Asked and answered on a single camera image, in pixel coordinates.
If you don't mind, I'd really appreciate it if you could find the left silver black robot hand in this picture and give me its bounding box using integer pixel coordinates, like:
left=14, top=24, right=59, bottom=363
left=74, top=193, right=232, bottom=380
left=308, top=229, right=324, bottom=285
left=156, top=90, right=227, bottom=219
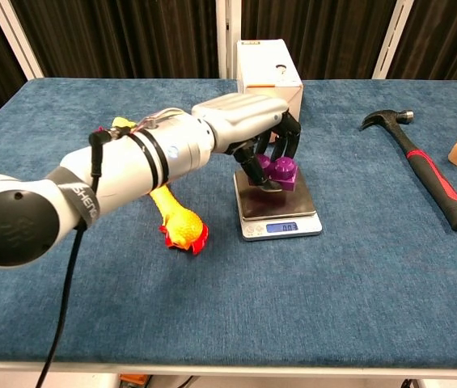
left=191, top=92, right=303, bottom=193

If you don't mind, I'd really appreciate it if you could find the purple plastic building block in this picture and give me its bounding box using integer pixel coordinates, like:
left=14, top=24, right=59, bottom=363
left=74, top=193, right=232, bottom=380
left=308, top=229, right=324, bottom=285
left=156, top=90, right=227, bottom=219
left=255, top=154, right=301, bottom=193

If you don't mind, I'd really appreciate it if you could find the digital kitchen scale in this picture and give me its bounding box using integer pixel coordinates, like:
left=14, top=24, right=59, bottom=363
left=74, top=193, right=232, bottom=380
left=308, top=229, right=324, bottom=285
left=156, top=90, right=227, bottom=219
left=233, top=165, right=324, bottom=243

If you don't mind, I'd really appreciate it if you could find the white cardboard box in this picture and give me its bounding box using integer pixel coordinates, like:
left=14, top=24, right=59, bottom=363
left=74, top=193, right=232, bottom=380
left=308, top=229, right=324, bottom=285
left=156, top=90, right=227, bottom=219
left=235, top=39, right=304, bottom=122

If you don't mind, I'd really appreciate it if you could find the yellow rubber chicken toy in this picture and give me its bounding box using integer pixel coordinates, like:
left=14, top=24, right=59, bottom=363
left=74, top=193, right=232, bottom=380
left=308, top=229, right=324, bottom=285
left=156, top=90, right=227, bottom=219
left=95, top=116, right=209, bottom=255

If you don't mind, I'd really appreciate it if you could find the dark pleated curtain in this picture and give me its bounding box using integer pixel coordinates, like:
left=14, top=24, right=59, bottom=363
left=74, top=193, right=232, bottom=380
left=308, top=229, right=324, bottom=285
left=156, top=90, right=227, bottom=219
left=0, top=0, right=457, bottom=137

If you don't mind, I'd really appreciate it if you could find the black red claw hammer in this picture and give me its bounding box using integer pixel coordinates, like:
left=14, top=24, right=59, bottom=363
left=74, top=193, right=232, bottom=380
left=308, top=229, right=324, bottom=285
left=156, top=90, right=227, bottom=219
left=359, top=109, right=457, bottom=232

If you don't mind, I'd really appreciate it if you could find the blue fabric table cloth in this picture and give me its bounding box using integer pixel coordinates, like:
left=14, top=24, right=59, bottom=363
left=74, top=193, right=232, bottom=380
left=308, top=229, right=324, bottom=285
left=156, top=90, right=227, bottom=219
left=0, top=77, right=457, bottom=369

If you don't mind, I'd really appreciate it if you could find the white metal frame post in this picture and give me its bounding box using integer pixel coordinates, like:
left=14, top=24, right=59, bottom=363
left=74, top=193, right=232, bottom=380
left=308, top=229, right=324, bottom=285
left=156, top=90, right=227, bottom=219
left=216, top=0, right=243, bottom=80
left=371, top=0, right=421, bottom=80
left=0, top=0, right=45, bottom=80

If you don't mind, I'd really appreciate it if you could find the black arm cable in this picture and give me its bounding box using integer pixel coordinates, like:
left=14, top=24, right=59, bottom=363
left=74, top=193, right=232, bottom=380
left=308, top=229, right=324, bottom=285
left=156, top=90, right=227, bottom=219
left=33, top=128, right=112, bottom=388

